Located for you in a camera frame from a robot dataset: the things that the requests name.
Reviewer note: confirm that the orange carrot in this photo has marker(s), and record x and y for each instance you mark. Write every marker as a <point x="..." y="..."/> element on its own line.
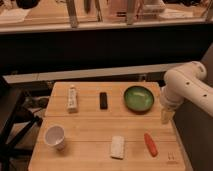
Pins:
<point x="150" y="145"/>

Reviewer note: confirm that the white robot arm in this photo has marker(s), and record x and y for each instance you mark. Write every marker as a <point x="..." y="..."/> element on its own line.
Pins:
<point x="185" y="82"/>

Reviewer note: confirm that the black side stand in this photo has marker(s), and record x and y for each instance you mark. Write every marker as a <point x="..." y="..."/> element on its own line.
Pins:
<point x="12" y="112"/>

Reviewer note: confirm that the white tube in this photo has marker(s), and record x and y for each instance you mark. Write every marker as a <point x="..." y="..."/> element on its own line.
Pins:
<point x="72" y="104"/>

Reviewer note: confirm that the white sponge block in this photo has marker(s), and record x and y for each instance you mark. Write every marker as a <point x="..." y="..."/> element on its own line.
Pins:
<point x="117" y="147"/>

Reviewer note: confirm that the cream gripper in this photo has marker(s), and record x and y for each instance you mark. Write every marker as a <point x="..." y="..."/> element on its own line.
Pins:
<point x="166" y="115"/>

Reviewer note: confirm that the black rectangular block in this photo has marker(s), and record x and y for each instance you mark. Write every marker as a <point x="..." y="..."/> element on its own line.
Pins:
<point x="103" y="100"/>

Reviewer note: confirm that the wooden board table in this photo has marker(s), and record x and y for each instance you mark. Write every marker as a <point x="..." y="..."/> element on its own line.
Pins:
<point x="89" y="132"/>

